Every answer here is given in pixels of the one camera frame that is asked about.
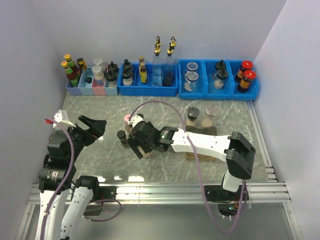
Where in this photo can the pink storage bin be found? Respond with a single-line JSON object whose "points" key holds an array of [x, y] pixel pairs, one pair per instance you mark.
{"points": [[98, 90]]}

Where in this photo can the rear red sauce bottle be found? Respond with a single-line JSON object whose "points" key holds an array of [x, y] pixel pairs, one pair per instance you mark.
{"points": [[72, 64]]}

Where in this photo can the purple storage bin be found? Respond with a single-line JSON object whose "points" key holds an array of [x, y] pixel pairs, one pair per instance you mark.
{"points": [[73, 90]]}

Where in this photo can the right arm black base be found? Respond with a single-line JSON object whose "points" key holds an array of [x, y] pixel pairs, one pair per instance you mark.
{"points": [[227, 202]]}

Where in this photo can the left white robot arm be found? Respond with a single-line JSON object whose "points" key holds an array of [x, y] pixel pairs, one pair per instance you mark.
{"points": [[62, 204]]}

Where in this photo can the front silver lid jar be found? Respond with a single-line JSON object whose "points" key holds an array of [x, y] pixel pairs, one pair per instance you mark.
{"points": [[99, 75]]}

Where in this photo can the front black lid sugar jar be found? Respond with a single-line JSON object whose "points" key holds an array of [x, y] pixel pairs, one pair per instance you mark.
{"points": [[219, 78]]}

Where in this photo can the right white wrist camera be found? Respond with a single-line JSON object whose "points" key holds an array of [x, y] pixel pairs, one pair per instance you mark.
{"points": [[135, 120]]}

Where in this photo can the pink lid spice jar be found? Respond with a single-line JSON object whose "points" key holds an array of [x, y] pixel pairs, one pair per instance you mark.
{"points": [[128, 128]]}

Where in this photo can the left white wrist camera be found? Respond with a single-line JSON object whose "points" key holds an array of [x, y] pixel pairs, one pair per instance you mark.
{"points": [[61, 116]]}

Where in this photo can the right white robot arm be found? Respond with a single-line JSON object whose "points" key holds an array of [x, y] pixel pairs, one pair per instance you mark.
{"points": [[235, 150]]}

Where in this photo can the rear clear glass jar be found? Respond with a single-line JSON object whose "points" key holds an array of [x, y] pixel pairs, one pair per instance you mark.
{"points": [[192, 67]]}

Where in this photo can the clear glass jar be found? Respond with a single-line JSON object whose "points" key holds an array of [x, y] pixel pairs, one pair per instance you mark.
{"points": [[191, 83], [192, 67]]}

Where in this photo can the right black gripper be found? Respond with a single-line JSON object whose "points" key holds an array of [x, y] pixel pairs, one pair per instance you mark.
{"points": [[133, 146]]}

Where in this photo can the light blue storage bin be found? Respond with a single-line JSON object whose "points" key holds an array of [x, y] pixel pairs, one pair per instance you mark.
{"points": [[86, 88]]}

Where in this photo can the blue divided crate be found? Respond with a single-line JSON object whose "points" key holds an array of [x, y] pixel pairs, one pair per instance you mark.
{"points": [[139, 89]]}

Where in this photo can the front black pourer jar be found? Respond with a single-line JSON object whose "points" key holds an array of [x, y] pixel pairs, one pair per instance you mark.
{"points": [[111, 79]]}

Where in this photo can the front clear glass jar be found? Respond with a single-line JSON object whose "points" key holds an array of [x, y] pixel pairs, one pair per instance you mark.
{"points": [[191, 83]]}

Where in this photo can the yellow lid spice jar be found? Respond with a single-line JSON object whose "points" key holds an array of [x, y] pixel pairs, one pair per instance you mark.
{"points": [[145, 155]]}

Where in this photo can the large blue triple bin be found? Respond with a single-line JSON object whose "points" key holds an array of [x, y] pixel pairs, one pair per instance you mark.
{"points": [[205, 84]]}

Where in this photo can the silver lid spice jar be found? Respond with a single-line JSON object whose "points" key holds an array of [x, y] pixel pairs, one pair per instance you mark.
{"points": [[211, 115]]}

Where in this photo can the right dark oil bottle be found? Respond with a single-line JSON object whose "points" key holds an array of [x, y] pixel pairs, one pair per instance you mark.
{"points": [[169, 64]]}

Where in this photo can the rear black top shaker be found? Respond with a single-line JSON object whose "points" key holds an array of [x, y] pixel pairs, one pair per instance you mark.
{"points": [[127, 65]]}

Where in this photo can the red sauce bottle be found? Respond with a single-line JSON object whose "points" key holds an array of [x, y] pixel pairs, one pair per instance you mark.
{"points": [[72, 64], [70, 74]]}

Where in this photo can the rear cork bottle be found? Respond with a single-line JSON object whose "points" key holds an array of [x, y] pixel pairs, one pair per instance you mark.
{"points": [[141, 60]]}

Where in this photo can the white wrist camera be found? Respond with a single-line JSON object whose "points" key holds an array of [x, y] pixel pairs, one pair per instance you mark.
{"points": [[135, 120], [61, 116]]}

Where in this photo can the small black cap bottle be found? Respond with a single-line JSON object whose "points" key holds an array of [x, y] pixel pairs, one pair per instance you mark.
{"points": [[121, 134]]}

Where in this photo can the left glass oil bottle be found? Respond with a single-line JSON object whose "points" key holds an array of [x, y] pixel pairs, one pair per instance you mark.
{"points": [[157, 64]]}

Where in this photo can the front black top shaker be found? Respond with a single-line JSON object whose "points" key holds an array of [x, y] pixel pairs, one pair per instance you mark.
{"points": [[127, 79]]}

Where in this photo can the black pourer jar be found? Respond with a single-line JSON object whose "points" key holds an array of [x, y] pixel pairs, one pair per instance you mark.
{"points": [[113, 67], [111, 79]]}

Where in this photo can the small black cap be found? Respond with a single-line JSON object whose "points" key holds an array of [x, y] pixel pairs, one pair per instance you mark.
{"points": [[88, 80]]}

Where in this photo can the black shaker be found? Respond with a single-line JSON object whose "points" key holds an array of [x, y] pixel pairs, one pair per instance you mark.
{"points": [[127, 65], [127, 79]]}

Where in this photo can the front red sauce bottle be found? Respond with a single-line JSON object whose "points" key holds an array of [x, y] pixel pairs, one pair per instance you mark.
{"points": [[70, 74]]}

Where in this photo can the front cork yellow bottle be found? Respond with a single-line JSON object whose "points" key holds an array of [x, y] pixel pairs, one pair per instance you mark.
{"points": [[143, 73]]}

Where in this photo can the rear silver lid jar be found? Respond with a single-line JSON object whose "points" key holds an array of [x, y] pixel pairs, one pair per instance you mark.
{"points": [[99, 62]]}

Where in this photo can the rear black pourer jar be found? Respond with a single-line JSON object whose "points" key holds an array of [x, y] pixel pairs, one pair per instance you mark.
{"points": [[113, 67]]}

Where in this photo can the dark yellow label bottle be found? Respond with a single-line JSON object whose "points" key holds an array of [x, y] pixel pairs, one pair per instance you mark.
{"points": [[81, 64]]}

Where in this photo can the pale blue storage bin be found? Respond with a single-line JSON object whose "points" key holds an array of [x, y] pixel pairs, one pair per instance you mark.
{"points": [[111, 91]]}

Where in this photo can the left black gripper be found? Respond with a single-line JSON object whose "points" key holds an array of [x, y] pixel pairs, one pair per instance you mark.
{"points": [[96, 127]]}

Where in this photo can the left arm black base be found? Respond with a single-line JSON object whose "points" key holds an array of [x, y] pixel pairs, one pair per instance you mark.
{"points": [[95, 208]]}

